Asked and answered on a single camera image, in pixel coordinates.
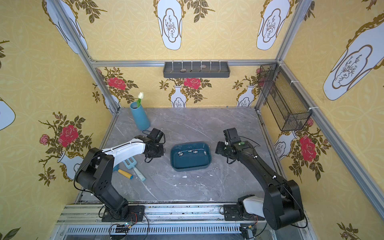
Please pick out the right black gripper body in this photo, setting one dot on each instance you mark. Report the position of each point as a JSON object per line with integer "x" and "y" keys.
{"x": 224, "y": 149}

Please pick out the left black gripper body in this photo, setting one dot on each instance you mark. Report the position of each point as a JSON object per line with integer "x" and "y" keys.
{"x": 157, "y": 150}

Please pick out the teal plastic storage box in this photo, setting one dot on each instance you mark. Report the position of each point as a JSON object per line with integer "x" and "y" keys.
{"x": 190, "y": 156}

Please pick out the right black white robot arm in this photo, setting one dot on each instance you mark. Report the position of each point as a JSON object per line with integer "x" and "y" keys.
{"x": 282, "y": 204}

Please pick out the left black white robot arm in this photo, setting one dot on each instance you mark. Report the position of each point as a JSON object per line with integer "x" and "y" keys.
{"x": 96, "y": 171}

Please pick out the teal blue vase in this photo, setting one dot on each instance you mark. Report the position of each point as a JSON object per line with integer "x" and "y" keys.
{"x": 140, "y": 117}

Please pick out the light blue toy fork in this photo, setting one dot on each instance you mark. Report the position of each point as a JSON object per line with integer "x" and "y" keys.
{"x": 131, "y": 163}

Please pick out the white tulip flower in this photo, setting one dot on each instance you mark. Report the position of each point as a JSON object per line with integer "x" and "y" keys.
{"x": 140, "y": 98}

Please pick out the yellow handled toy tool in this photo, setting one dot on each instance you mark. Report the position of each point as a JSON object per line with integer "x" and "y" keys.
{"x": 125, "y": 174}

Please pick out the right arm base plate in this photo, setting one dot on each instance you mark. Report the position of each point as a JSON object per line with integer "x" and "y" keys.
{"x": 238, "y": 213}

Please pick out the black wire mesh basket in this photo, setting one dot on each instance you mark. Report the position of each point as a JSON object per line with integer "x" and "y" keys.
{"x": 288, "y": 106}

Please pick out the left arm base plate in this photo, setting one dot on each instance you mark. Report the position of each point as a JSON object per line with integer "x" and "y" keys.
{"x": 131, "y": 213}

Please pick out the grey wall shelf tray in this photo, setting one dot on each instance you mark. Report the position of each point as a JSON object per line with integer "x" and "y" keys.
{"x": 196, "y": 69}

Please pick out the aluminium front rail frame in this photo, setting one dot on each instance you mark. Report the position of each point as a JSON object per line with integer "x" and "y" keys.
{"x": 167, "y": 219}

